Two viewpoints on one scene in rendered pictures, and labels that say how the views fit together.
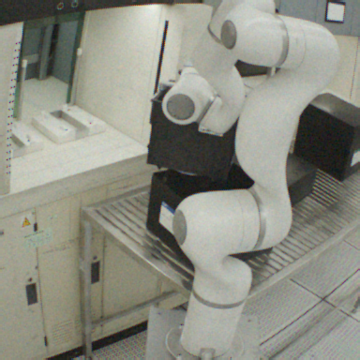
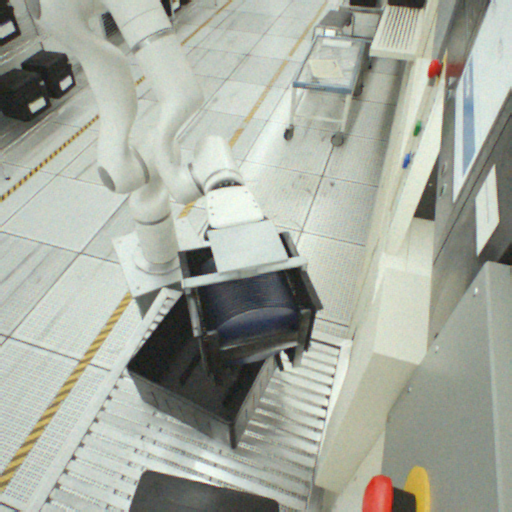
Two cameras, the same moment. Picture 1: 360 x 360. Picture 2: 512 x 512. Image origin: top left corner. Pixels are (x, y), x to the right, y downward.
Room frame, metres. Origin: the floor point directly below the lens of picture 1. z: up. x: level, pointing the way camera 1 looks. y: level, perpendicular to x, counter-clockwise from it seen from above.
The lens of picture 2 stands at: (1.95, -0.21, 1.77)
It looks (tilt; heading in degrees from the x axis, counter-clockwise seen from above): 49 degrees down; 156
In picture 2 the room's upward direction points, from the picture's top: straight up
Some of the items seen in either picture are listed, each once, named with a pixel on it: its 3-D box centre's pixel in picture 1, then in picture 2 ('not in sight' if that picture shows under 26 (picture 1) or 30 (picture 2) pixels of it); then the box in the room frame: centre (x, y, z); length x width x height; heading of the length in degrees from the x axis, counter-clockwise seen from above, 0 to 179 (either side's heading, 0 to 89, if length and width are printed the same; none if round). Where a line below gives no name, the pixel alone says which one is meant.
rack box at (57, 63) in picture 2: not in sight; (50, 74); (-1.72, -0.37, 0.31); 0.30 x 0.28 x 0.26; 141
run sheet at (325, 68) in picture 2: not in sight; (325, 67); (-0.63, 1.51, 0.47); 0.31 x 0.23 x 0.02; 159
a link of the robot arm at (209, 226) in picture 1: (217, 248); (152, 174); (0.96, -0.09, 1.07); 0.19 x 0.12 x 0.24; 115
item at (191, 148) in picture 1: (200, 117); (246, 296); (1.50, -0.03, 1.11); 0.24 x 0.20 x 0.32; 81
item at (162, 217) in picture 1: (216, 214); (211, 361); (1.46, -0.11, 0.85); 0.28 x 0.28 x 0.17; 39
